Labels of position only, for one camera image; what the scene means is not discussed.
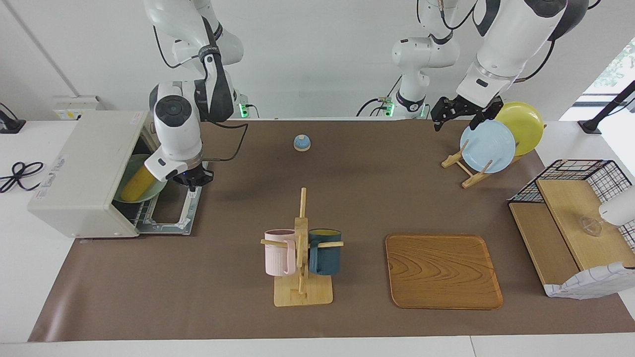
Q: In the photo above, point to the dark blue mug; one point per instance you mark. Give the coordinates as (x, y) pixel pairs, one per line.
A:
(325, 258)

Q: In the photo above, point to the beige toaster oven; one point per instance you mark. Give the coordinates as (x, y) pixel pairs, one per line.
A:
(74, 173)

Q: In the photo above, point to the light wooden shelf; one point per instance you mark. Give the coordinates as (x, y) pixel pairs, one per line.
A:
(570, 208)

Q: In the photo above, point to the brown wooden tray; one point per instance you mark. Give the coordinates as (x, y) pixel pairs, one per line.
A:
(441, 272)

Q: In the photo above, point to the white cylindrical device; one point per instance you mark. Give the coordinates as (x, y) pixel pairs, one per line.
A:
(620, 208)

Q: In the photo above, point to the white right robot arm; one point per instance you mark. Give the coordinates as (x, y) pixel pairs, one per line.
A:
(176, 129)

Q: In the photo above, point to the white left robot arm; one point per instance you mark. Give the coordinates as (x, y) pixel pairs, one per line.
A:
(511, 39)

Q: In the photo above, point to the pale green plate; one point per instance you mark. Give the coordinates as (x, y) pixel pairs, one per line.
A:
(155, 191)

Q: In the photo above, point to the white checked cloth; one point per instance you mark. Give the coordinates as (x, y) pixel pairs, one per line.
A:
(590, 282)

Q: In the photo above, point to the small clear glass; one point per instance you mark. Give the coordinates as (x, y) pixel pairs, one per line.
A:
(592, 227)

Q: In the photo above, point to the blue service bell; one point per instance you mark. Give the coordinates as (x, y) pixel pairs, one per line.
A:
(301, 144)

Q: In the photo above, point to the brown table mat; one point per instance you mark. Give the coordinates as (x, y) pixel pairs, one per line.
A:
(198, 277)

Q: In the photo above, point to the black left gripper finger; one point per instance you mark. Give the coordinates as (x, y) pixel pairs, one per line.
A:
(480, 120)
(437, 121)

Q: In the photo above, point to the wooden mug tree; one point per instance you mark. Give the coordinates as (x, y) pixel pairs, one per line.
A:
(302, 295)

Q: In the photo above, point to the white wall socket box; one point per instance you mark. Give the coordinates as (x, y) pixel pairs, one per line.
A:
(74, 106)

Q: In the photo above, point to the yellow plate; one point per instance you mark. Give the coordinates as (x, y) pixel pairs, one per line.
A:
(528, 129)

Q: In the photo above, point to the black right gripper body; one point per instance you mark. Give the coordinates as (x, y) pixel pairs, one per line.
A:
(193, 177)

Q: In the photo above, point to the wooden plate rack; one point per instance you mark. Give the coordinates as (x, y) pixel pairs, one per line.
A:
(451, 159)

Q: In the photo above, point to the black clamp mount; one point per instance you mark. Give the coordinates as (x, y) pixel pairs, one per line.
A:
(10, 126)

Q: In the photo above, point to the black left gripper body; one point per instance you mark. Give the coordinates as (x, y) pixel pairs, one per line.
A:
(466, 106)

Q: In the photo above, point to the light blue plate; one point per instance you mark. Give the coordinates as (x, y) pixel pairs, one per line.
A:
(491, 144)

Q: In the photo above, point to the yellow corn cob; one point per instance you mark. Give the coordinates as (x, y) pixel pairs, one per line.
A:
(136, 186)

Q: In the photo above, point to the pink mug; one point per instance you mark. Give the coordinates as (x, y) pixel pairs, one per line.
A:
(278, 255)

